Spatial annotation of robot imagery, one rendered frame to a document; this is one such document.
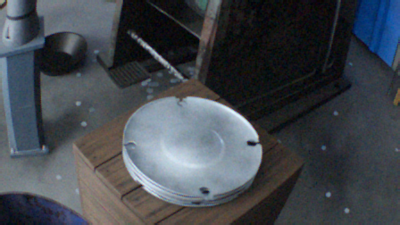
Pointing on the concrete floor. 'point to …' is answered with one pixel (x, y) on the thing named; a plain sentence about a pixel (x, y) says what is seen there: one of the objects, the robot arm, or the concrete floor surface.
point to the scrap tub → (36, 211)
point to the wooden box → (130, 195)
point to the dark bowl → (62, 53)
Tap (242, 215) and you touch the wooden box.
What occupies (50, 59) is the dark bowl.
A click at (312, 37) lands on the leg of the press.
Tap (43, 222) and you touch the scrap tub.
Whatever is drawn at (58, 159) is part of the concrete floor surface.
